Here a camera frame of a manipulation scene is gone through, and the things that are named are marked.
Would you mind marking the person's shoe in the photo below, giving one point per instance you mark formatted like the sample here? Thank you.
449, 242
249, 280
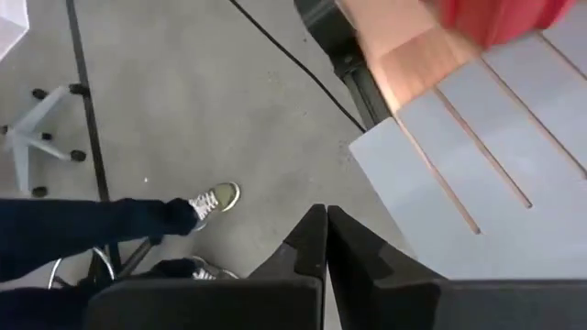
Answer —
208, 274
220, 197

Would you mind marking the short grey slotted divider panel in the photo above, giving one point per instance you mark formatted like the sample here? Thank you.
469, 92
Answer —
458, 192

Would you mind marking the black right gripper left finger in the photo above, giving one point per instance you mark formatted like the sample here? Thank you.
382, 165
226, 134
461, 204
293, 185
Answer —
206, 304

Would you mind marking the white chair base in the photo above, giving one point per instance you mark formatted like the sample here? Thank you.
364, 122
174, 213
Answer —
27, 137

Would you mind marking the large red plastic bin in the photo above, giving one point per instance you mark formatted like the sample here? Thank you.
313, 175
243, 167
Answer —
495, 18

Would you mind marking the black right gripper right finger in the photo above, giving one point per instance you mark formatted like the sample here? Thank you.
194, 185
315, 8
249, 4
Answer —
435, 304

